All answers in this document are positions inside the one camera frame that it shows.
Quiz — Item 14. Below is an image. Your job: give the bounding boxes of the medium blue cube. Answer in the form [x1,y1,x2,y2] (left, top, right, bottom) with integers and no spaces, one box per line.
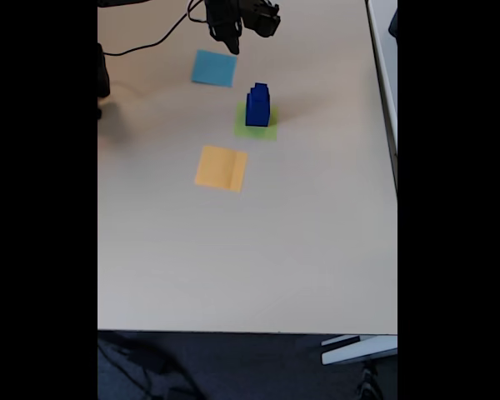
[248,87,271,105]

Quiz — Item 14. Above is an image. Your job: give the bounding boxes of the largest blue cube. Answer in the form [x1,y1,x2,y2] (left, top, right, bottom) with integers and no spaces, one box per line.
[245,94,272,127]

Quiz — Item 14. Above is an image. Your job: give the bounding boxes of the blue paper square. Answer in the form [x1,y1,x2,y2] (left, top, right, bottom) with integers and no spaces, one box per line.
[190,48,238,88]

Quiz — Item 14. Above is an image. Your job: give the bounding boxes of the green paper square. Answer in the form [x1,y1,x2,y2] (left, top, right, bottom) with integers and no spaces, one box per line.
[232,102,279,142]

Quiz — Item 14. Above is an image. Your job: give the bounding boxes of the orange paper square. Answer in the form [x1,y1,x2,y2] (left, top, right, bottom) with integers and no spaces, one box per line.
[194,144,249,193]

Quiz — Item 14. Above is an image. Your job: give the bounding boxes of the white table foot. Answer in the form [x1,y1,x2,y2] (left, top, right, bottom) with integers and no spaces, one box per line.
[320,334,398,367]

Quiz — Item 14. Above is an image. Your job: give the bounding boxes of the black camera box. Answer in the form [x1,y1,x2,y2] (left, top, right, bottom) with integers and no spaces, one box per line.
[241,0,282,38]

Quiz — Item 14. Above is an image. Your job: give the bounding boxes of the black camera cable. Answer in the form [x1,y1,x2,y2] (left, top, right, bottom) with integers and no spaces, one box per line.
[102,0,212,57]

